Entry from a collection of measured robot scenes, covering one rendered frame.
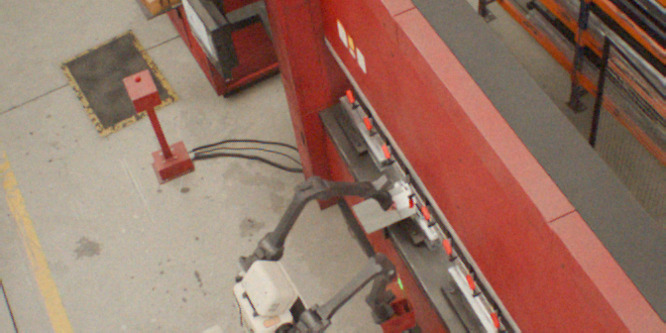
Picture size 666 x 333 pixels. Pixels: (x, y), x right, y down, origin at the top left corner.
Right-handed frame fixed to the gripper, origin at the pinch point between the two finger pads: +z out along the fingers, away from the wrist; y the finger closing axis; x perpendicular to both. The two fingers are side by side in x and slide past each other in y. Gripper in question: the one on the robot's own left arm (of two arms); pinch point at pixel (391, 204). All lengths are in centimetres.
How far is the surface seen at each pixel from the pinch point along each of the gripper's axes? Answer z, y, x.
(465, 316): 11, -64, 2
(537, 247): -90, -108, -55
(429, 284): 11.5, -40.3, 8.3
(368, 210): -3.7, 3.8, 10.9
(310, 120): 13, 86, 17
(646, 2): 74, 45, -162
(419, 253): 13.6, -22.5, 4.7
